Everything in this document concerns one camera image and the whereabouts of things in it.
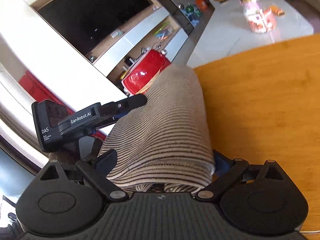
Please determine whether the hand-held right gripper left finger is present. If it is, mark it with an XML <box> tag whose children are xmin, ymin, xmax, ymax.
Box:
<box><xmin>37</xmin><ymin>149</ymin><xmax>130</xmax><ymax>202</ymax></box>

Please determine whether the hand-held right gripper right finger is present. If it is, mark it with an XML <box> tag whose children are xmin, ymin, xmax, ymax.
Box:
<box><xmin>195</xmin><ymin>150</ymin><xmax>285</xmax><ymax>202</ymax></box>

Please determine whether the plastic container green lid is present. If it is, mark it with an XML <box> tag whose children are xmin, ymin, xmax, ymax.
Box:
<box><xmin>153</xmin><ymin>21</ymin><xmax>173</xmax><ymax>40</ymax></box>

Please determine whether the glass jar with label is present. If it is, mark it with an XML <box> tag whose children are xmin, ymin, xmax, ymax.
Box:
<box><xmin>240</xmin><ymin>0</ymin><xmax>277</xmax><ymax>33</ymax></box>

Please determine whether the white television wall cabinet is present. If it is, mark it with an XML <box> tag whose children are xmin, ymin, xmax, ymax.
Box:
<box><xmin>24</xmin><ymin>0</ymin><xmax>195</xmax><ymax>100</ymax></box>

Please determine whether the white coffee table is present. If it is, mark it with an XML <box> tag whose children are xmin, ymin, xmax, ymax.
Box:
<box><xmin>186</xmin><ymin>0</ymin><xmax>314</xmax><ymax>68</ymax></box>

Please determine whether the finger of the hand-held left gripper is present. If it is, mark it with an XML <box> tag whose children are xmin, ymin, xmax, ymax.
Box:
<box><xmin>99</xmin><ymin>94</ymin><xmax>147</xmax><ymax>117</ymax></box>
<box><xmin>96</xmin><ymin>111</ymin><xmax>128</xmax><ymax>130</ymax></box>

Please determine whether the red glossy appliance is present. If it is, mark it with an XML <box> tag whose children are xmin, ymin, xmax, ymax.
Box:
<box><xmin>121</xmin><ymin>49</ymin><xmax>172</xmax><ymax>97</ymax></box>

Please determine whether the person's left forearm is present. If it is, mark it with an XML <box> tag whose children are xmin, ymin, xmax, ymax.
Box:
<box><xmin>49</xmin><ymin>150</ymin><xmax>80</xmax><ymax>165</ymax></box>

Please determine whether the green ball toy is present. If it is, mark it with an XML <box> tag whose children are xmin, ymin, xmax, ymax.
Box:
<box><xmin>180</xmin><ymin>3</ymin><xmax>200</xmax><ymax>18</ymax></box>

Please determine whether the small orange packet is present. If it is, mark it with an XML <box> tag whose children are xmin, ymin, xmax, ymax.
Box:
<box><xmin>270</xmin><ymin>5</ymin><xmax>285</xmax><ymax>16</ymax></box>

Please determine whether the red post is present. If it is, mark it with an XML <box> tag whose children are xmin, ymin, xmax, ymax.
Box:
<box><xmin>18</xmin><ymin>70</ymin><xmax>107</xmax><ymax>142</ymax></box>

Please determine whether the striped grey white garment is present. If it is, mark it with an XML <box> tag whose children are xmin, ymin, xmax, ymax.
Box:
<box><xmin>99</xmin><ymin>64</ymin><xmax>216</xmax><ymax>193</ymax></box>

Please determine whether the black flat television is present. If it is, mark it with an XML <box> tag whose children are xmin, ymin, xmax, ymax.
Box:
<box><xmin>36</xmin><ymin>0</ymin><xmax>153</xmax><ymax>57</ymax></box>

